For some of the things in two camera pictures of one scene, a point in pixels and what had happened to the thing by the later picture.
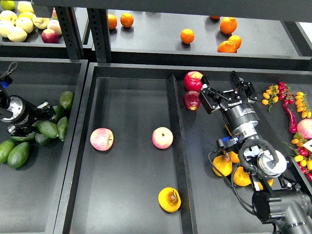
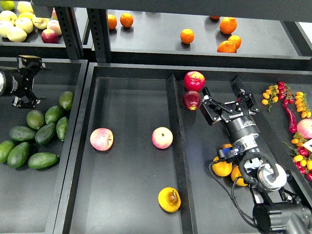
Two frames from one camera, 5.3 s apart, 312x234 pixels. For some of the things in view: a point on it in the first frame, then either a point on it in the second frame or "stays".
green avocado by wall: (62, 127) stays
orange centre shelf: (187, 36) stays
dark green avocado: (48, 128) -> (42, 160)
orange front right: (226, 47) stays
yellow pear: (234, 157) -> (226, 145)
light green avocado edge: (6, 148) stays
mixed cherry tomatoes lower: (303, 156) stays
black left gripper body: (42, 111) -> (20, 81)
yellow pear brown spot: (169, 199) stays
